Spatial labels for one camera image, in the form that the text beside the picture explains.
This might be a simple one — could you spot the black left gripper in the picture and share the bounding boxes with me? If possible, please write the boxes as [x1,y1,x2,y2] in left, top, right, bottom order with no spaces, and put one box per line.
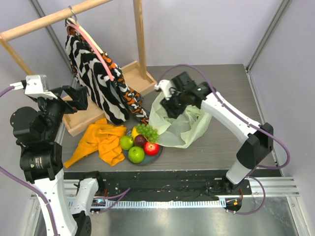
[34,84,87,139]

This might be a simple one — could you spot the light green plastic bag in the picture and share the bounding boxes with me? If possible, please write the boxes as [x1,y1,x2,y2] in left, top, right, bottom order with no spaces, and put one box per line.
[149,94,212,148]

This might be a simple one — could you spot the green fake grape bunch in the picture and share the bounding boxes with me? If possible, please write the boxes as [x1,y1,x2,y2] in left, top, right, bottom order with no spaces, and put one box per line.
[136,124,159,143]

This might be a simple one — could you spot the green fake pear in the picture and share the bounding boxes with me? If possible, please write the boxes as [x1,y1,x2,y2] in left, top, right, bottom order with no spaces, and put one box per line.
[120,135,134,150]

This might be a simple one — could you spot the yellow fake mango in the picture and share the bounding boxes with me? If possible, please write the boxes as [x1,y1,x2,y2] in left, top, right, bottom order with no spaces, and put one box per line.
[131,126,139,139]

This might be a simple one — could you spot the red fake apple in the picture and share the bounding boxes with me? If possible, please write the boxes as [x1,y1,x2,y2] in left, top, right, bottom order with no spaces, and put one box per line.
[144,142,160,156]

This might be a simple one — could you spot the green fake apple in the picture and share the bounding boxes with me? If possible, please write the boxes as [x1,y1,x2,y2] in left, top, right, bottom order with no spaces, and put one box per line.
[128,146,145,164]

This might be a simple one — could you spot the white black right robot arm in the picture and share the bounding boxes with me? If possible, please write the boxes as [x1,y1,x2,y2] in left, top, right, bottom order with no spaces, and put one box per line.
[155,72,274,194]

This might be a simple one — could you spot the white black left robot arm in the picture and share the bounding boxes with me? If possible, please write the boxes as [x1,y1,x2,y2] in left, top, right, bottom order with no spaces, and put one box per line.
[10,86,105,236]

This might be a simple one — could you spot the dark red fake fruit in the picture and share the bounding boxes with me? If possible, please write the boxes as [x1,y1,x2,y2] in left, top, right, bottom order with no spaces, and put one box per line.
[134,135,147,147]

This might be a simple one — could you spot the wooden clothes rack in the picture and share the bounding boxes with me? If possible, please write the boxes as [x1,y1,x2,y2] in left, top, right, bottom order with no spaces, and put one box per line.
[0,0,156,136]

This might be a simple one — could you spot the black white zebra garment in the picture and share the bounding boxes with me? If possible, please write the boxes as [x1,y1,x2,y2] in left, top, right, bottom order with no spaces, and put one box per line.
[65,34,131,125]

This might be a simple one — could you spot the orange cloth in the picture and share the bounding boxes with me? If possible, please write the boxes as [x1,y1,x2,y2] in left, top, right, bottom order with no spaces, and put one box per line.
[64,118,126,168]

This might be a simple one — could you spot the orange black patterned garment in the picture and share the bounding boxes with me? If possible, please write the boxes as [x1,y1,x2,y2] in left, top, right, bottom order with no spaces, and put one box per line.
[65,20,150,124]

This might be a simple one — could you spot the pink clothes hanger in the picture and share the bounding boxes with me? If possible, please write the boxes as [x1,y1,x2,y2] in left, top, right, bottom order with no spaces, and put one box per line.
[66,18,114,81]

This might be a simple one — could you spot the blue ceramic plate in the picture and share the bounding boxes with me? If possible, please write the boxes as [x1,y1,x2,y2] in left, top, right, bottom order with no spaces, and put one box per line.
[122,130,164,165]

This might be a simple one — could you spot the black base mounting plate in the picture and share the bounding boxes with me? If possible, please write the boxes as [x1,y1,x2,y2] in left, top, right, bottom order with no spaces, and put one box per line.
[63,169,253,200]

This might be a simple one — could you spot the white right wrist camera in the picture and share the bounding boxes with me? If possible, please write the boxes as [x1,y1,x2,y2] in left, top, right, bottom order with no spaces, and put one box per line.
[154,80,177,100]

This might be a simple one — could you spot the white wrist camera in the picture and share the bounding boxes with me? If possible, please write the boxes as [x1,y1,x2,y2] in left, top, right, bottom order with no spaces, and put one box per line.
[154,80,177,100]
[10,75,58,100]

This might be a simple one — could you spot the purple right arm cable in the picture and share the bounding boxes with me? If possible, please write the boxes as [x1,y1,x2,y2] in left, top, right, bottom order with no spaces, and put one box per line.
[157,64,291,217]

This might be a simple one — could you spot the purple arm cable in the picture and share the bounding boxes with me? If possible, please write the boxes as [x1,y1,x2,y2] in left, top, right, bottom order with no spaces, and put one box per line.
[0,85,131,236]
[157,64,291,217]

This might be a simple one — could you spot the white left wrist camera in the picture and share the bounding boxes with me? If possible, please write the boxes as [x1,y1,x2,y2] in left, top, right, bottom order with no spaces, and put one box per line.
[10,75,58,100]

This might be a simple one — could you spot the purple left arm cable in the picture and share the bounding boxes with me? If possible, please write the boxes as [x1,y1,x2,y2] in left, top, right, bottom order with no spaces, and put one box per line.
[0,85,131,236]

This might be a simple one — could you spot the white slotted cable duct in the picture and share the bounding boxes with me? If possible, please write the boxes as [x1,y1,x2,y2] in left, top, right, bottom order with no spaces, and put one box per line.
[91,198,226,209]

